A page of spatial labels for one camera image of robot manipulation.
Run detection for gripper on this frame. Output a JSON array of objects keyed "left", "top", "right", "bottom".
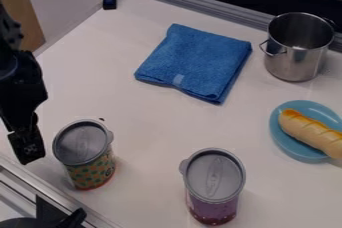
[{"left": 0, "top": 49, "right": 50, "bottom": 166}]

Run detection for blue-spotted yellow can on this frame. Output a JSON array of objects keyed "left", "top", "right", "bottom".
[{"left": 50, "top": 119, "right": 118, "bottom": 191}]

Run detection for purple can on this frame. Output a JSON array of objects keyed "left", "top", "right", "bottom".
[{"left": 177, "top": 147, "right": 248, "bottom": 226}]

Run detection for silver pot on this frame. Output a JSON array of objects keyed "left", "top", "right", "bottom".
[{"left": 257, "top": 11, "right": 337, "bottom": 83}]

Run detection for black stand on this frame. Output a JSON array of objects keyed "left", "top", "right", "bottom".
[{"left": 0, "top": 195, "right": 89, "bottom": 228}]

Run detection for brown board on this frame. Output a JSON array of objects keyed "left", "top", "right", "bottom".
[{"left": 0, "top": 0, "right": 47, "bottom": 52}]

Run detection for blue cloth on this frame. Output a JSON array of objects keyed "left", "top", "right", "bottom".
[{"left": 133, "top": 22, "right": 254, "bottom": 105}]

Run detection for blue plate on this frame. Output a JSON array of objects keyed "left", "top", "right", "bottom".
[{"left": 268, "top": 99, "right": 342, "bottom": 165}]

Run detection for toy bread loaf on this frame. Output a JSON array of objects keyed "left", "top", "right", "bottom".
[{"left": 277, "top": 108, "right": 342, "bottom": 161}]

